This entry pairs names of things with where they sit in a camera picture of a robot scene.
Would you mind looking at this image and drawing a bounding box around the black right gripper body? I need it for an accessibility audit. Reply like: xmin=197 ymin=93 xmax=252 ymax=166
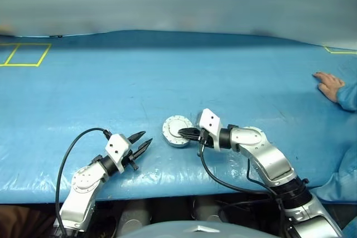
xmin=197 ymin=128 xmax=215 ymax=149

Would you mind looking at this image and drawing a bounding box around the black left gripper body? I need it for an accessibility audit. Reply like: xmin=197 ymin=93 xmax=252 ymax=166
xmin=123 ymin=148 xmax=140 ymax=171

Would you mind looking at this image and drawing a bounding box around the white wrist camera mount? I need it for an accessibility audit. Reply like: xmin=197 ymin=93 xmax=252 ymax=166
xmin=105 ymin=134 xmax=132 ymax=173
xmin=196 ymin=108 xmax=223 ymax=149

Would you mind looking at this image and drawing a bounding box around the person's blue gown body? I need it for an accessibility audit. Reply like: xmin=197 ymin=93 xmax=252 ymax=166
xmin=313 ymin=145 xmax=357 ymax=238

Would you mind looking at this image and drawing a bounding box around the person's bare hand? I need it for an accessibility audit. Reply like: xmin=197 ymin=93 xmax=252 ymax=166
xmin=312 ymin=71 xmax=346 ymax=104

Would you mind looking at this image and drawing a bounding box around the grey rounded cylinder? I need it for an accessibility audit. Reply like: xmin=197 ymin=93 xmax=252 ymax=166
xmin=119 ymin=198 xmax=152 ymax=231
xmin=191 ymin=197 xmax=224 ymax=224

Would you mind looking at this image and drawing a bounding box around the round silver metal disc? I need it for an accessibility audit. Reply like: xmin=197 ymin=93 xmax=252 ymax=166
xmin=162 ymin=115 xmax=194 ymax=149

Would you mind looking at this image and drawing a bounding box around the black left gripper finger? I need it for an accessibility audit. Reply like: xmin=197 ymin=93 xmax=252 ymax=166
xmin=127 ymin=130 xmax=147 ymax=145
xmin=131 ymin=138 xmax=153 ymax=161

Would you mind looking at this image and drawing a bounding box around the grey-blue robot chest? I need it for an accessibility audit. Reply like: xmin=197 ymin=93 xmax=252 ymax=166
xmin=117 ymin=220 xmax=241 ymax=238

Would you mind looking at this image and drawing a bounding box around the blue plastic table cover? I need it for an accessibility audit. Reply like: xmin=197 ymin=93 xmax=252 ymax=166
xmin=0 ymin=29 xmax=357 ymax=204

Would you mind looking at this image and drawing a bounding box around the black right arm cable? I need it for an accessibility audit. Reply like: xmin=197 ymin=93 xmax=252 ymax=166
xmin=196 ymin=143 xmax=288 ymax=238

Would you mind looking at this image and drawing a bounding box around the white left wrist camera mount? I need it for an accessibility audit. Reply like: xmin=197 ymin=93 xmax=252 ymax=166
xmin=105 ymin=134 xmax=132 ymax=173

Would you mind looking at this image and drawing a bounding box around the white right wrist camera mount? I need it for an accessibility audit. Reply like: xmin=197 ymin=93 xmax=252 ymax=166
xmin=196 ymin=108 xmax=223 ymax=149

